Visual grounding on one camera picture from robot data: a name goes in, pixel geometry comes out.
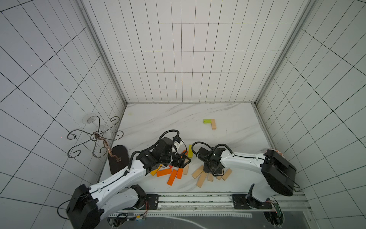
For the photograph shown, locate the natural block diagonal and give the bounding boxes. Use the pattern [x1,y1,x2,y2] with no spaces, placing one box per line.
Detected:
[196,172,207,188]
[211,119,216,130]
[192,165,204,179]

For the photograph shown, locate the lime green block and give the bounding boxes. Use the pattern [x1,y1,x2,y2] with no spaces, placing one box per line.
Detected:
[203,119,212,124]

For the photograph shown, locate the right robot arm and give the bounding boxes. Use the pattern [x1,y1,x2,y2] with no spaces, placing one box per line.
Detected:
[192,141,299,209]

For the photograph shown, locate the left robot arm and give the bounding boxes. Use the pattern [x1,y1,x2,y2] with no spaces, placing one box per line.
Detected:
[65,129,191,229]

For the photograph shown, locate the natural block beside orange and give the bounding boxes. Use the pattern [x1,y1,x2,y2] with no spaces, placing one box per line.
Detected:
[183,165,189,175]

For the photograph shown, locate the yellow-green block upper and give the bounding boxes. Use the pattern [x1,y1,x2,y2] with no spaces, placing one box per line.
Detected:
[188,145,193,158]

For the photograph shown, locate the orange block upright middle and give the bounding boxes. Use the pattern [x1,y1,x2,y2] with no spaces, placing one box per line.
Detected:
[176,168,184,179]

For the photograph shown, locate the long orange block bottom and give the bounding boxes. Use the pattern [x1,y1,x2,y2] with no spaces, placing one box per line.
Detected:
[167,170,178,186]

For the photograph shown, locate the orange block lying horizontal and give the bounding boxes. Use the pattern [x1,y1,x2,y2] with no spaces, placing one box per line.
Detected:
[156,168,172,177]

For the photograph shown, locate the yellow-orange wooden block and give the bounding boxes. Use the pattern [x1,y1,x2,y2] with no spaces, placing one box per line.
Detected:
[150,167,160,176]

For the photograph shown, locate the dark oval stand base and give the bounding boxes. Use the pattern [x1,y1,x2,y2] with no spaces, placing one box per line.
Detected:
[108,145,130,175]

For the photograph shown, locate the patterned red blue plate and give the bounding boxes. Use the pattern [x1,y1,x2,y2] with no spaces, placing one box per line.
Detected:
[269,149,285,158]

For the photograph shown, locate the aluminium mounting rail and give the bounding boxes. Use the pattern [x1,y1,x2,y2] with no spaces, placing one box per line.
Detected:
[99,191,310,219]

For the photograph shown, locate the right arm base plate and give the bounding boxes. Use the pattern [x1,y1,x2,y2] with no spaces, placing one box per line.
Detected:
[232,194,273,210]

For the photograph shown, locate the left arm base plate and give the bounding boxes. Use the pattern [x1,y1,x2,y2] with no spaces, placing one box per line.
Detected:
[124,194,159,210]

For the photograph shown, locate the ornate metal wire stand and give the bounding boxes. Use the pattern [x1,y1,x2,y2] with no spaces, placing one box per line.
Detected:
[67,114,120,158]

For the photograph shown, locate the electronics board with wires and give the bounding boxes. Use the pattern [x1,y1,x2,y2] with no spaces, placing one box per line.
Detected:
[107,212,147,229]

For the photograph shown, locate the right base cable bundle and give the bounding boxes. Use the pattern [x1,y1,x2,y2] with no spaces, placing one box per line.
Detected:
[264,210,285,228]

